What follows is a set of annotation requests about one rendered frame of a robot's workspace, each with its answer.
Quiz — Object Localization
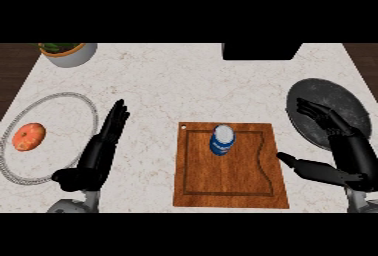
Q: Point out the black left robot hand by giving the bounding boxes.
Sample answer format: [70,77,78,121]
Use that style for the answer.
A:
[50,98,131,193]

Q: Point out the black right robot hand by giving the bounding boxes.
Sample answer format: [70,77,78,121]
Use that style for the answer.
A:
[274,97,378,193]

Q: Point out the dark grey pan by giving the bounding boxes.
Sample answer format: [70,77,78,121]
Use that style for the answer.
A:
[285,78,372,152]

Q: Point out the brown wooden cutting board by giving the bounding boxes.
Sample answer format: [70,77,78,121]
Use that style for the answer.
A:
[171,121,291,210]

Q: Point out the blue and white can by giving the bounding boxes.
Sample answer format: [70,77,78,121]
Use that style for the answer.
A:
[208,124,237,157]

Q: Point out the white plate with grey rim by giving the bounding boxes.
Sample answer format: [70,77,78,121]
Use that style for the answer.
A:
[0,92,100,186]

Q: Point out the orange fruit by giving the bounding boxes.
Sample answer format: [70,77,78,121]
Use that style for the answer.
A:
[10,122,47,152]

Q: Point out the grey plant pot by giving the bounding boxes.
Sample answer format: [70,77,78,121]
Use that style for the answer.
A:
[37,43,99,69]

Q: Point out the black appliance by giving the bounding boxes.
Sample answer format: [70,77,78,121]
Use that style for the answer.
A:
[221,43,302,61]

